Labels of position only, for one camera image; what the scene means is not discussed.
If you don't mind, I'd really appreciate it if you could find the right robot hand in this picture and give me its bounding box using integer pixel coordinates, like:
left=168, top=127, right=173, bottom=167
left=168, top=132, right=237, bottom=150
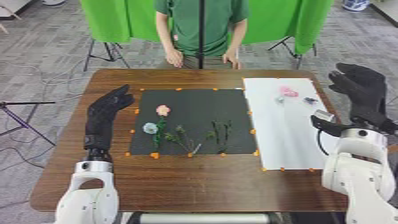
left=328, top=62, right=398, bottom=134

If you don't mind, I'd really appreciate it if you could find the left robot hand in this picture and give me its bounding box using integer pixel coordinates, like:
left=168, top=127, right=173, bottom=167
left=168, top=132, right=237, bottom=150
left=84, top=84, right=137, bottom=152

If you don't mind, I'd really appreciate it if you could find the dark mat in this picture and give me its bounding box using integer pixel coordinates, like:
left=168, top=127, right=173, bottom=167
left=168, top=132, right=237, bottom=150
left=129, top=88, right=262, bottom=156

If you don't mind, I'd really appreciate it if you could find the person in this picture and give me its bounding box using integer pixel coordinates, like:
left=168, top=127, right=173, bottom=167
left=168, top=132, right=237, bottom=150
left=153, top=0, right=253, bottom=71

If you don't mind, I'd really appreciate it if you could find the blue flower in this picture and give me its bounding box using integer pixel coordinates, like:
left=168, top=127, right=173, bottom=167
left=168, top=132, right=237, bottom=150
left=301, top=96, right=322, bottom=105
left=141, top=122, right=162, bottom=136

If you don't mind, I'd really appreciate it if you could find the pink flower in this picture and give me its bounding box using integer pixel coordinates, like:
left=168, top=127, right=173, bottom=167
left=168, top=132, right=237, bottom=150
left=152, top=104, right=175, bottom=153
left=278, top=85, right=301, bottom=99

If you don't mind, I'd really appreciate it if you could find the black tripod stand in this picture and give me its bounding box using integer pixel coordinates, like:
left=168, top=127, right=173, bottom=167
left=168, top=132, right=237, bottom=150
left=0, top=100, right=59, bottom=147
left=265, top=35, right=320, bottom=70
left=82, top=39, right=132, bottom=73

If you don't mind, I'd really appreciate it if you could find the green sprig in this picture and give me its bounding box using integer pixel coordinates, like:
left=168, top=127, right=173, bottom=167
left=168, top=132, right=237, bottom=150
left=193, top=130, right=219, bottom=155
left=164, top=124, right=196, bottom=154
left=212, top=119, right=235, bottom=155

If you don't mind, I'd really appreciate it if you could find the white sheet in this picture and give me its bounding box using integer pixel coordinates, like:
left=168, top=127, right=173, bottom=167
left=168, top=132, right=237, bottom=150
left=242, top=77, right=335, bottom=172

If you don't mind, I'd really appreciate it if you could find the blue and white vase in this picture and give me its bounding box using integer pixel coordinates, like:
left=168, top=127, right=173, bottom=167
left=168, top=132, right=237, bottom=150
left=342, top=0, right=374, bottom=14

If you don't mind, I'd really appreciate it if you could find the black stand pole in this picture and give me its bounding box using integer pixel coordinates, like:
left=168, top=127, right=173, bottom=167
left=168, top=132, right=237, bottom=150
left=198, top=0, right=209, bottom=70

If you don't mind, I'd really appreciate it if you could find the pale grey bar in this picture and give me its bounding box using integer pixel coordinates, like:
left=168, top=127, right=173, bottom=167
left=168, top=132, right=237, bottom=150
left=127, top=212, right=281, bottom=224

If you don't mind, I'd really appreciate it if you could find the black cable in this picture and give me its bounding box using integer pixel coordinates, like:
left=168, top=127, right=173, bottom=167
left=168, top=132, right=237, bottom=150
left=315, top=129, right=331, bottom=157

